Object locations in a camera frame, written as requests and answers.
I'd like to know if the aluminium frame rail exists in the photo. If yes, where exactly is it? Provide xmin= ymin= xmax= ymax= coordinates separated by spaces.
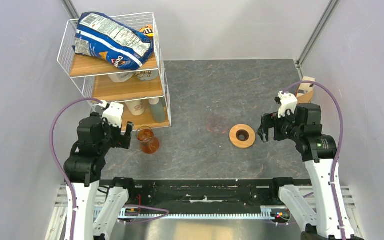
xmin=295 ymin=0 xmax=340 ymax=68

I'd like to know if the white paper cup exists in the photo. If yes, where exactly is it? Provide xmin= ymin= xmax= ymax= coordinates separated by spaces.
xmin=125 ymin=99 xmax=145 ymax=116

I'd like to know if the blue Doritos chip bag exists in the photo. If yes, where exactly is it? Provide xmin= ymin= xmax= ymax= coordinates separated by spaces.
xmin=72 ymin=11 xmax=154 ymax=71

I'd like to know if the amber glass carafe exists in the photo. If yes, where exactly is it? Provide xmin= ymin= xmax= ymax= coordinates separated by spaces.
xmin=136 ymin=126 xmax=160 ymax=154

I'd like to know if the round wooden dripper collar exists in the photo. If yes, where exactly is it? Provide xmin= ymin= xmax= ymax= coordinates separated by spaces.
xmin=229 ymin=124 xmax=256 ymax=149

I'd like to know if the green spray bottle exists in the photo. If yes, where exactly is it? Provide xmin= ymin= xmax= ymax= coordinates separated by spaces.
xmin=148 ymin=97 xmax=166 ymax=123

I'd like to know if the brown coffee filter holder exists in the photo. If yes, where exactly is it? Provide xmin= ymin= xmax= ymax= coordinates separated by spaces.
xmin=295 ymin=76 xmax=316 ymax=104

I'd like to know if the yellow M&M's candy bag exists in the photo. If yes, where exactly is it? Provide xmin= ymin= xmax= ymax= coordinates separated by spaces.
xmin=139 ymin=24 xmax=155 ymax=38

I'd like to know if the white wire shelf rack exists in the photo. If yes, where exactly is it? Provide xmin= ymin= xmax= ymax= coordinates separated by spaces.
xmin=57 ymin=12 xmax=172 ymax=130

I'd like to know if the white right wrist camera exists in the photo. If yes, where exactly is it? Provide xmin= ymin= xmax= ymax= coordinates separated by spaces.
xmin=275 ymin=91 xmax=298 ymax=119

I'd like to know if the slotted cable duct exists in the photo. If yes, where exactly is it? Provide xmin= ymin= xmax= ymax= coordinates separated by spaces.
xmin=118 ymin=207 xmax=291 ymax=221

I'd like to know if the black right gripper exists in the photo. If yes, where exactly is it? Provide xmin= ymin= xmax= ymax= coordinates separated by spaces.
xmin=256 ymin=106 xmax=304 ymax=142

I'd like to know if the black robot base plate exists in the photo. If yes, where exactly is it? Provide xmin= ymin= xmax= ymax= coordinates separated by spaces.
xmin=95 ymin=178 xmax=312 ymax=215

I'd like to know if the white jug bottle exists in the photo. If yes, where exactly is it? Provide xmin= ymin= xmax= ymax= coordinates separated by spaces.
xmin=107 ymin=72 xmax=134 ymax=83

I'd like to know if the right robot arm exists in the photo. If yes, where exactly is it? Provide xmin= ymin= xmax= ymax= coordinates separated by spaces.
xmin=258 ymin=103 xmax=359 ymax=240

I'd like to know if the cartoon print white cup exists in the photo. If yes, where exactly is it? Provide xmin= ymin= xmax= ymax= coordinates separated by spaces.
xmin=135 ymin=70 xmax=159 ymax=81

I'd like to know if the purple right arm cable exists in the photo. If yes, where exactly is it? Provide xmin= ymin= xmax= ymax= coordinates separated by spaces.
xmin=283 ymin=80 xmax=348 ymax=239

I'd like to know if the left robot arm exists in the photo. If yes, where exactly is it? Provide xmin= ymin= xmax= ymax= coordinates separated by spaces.
xmin=63 ymin=112 xmax=137 ymax=240

